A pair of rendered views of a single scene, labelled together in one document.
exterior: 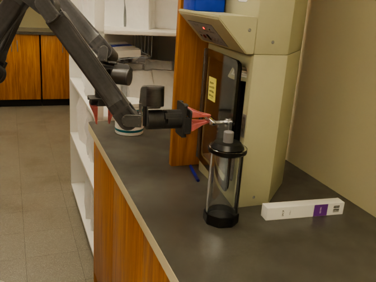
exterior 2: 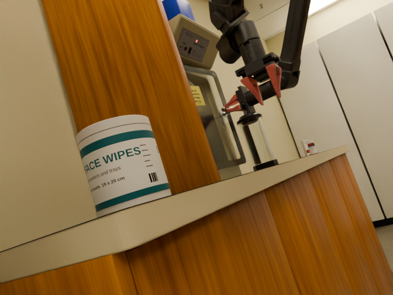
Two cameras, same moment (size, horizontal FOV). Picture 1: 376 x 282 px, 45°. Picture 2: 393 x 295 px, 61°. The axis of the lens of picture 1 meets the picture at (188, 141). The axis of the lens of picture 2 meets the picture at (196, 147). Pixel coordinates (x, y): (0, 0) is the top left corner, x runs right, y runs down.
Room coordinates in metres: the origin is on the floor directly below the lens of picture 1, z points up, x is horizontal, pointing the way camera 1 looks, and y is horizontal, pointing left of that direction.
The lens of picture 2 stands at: (2.22, 0.80, 0.93)
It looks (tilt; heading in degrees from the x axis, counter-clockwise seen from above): 8 degrees up; 231
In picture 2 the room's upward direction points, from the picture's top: 18 degrees counter-clockwise
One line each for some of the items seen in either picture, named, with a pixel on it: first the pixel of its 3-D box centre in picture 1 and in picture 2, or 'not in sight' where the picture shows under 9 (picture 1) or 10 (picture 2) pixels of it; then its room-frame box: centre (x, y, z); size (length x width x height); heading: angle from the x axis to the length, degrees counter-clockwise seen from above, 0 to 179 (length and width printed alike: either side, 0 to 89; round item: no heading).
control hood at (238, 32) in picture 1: (213, 29); (195, 45); (1.39, -0.05, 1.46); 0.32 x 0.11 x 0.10; 22
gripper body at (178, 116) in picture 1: (173, 118); (252, 96); (1.30, 0.05, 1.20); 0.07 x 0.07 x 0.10; 22
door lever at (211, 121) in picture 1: (214, 119); (225, 110); (1.32, -0.08, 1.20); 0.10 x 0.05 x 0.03; 16
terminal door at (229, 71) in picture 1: (216, 116); (210, 116); (1.40, -0.08, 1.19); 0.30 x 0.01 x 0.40; 16
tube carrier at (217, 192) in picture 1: (224, 182); (257, 142); (1.17, -0.11, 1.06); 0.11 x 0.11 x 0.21
